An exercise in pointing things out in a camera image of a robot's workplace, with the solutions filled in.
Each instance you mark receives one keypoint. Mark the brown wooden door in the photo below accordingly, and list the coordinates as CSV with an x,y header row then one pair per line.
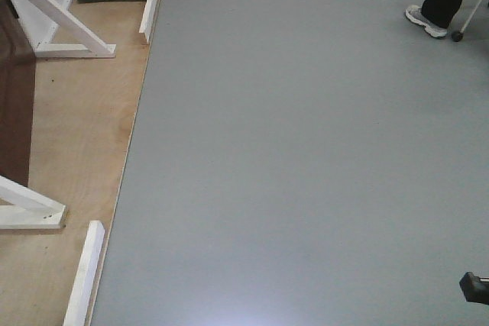
x,y
18,66

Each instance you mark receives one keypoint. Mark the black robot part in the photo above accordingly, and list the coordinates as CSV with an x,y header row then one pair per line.
x,y
474,288

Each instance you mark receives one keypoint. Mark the plywood base board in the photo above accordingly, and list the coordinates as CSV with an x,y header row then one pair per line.
x,y
83,118

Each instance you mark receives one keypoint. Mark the white diagonal brace far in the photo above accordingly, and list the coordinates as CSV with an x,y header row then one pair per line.
x,y
91,46

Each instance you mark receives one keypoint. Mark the white diagonal brace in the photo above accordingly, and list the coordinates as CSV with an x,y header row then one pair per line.
x,y
91,46
28,210

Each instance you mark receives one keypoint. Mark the white sneaker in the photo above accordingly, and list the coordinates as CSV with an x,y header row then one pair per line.
x,y
414,15

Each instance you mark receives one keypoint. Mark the white diagonal brace near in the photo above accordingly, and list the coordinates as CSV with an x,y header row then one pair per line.
x,y
28,210

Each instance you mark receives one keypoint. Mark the chair caster wheel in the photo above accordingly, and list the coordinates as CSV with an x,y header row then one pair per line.
x,y
457,36

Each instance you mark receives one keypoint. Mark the white edge rail far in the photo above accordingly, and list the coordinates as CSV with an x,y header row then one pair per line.
x,y
148,19

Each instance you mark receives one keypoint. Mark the white edge rail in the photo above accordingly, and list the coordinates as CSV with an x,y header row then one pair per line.
x,y
148,19
78,303

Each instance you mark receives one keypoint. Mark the white edge rail near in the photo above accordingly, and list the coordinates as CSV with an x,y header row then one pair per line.
x,y
78,303

